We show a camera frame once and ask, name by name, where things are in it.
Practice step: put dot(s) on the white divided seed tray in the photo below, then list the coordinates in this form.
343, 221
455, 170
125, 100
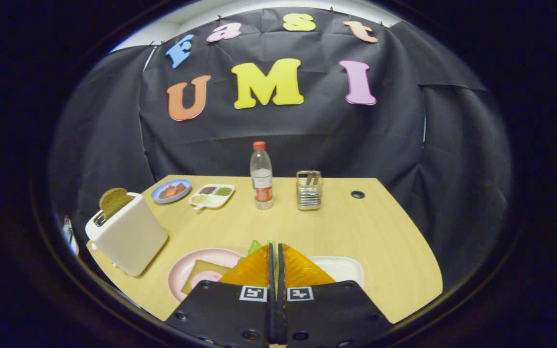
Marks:
211, 198

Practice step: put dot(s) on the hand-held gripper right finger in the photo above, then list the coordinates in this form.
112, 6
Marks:
331, 314

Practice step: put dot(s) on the white toaster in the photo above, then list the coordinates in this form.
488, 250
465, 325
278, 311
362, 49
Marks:
128, 237

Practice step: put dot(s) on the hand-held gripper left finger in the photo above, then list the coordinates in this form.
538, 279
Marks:
220, 314

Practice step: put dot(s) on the green lettuce leaf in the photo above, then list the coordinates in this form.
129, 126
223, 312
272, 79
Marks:
254, 247

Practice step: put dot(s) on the brown meat patty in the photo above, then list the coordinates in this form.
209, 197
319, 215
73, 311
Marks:
162, 194
181, 187

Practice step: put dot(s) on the bread slice under ham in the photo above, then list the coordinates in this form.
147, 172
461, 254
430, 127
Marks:
206, 266

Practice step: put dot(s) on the clear bottle with red cap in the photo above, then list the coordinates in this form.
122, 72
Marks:
261, 179

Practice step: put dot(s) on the white square plate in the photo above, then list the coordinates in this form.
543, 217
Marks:
344, 268

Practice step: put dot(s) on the brown toast slice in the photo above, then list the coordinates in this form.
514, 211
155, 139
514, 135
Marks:
114, 200

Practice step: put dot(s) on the black table grommet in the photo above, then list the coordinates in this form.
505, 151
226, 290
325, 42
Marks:
357, 194

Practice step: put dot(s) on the pink ham slice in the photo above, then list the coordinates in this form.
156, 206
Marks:
206, 279

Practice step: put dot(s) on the pink plate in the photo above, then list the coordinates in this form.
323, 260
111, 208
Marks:
186, 263

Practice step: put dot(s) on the blue plate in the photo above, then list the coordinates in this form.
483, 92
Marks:
182, 182

